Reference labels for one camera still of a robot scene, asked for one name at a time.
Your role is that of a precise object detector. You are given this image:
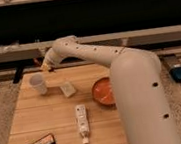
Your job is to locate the white small box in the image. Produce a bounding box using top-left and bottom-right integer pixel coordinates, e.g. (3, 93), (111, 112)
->
(60, 81), (76, 98)

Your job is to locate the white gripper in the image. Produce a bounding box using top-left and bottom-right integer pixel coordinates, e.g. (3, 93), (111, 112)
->
(40, 49), (58, 72)

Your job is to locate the white plastic bottle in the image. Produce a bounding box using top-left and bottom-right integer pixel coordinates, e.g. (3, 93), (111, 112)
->
(75, 104), (90, 144)

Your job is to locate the wooden table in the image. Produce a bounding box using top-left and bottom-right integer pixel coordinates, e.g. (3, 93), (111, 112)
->
(8, 64), (126, 144)

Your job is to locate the orange bowl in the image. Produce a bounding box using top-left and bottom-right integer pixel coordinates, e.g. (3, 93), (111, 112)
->
(91, 77), (116, 106)

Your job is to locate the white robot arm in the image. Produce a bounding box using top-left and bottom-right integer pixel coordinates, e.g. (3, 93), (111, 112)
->
(42, 36), (181, 144)

